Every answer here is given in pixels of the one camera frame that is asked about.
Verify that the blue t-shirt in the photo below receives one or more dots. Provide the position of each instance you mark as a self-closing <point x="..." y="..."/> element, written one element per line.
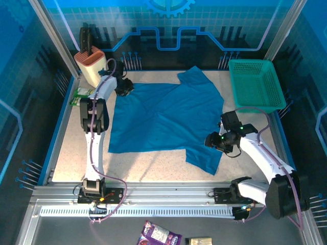
<point x="163" y="114"/>

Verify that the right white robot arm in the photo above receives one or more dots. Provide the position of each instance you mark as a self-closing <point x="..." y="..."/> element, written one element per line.
<point x="263" y="155"/>

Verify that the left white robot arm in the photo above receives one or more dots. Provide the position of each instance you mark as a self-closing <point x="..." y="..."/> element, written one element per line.
<point x="94" y="153"/>

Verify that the cream knife block pink top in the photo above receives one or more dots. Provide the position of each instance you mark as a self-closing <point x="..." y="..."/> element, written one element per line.
<point x="89" y="67"/>

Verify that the green snack packet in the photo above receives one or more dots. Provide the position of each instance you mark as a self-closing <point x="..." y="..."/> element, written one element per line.
<point x="80" y="94"/>

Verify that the teal plastic basket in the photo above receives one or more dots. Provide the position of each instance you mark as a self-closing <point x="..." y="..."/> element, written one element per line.
<point x="255" y="86"/>

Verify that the gold foil packet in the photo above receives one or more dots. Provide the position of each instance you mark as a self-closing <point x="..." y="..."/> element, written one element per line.
<point x="199" y="241"/>

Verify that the purple snack packet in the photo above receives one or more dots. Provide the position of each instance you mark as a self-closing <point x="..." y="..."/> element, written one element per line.
<point x="158" y="234"/>

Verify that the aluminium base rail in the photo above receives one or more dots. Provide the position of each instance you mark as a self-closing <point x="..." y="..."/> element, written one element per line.
<point x="166" y="192"/>

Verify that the aluminium frame post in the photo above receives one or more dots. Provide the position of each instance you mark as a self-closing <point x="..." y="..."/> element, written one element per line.
<point x="56" y="43"/>
<point x="283" y="30"/>

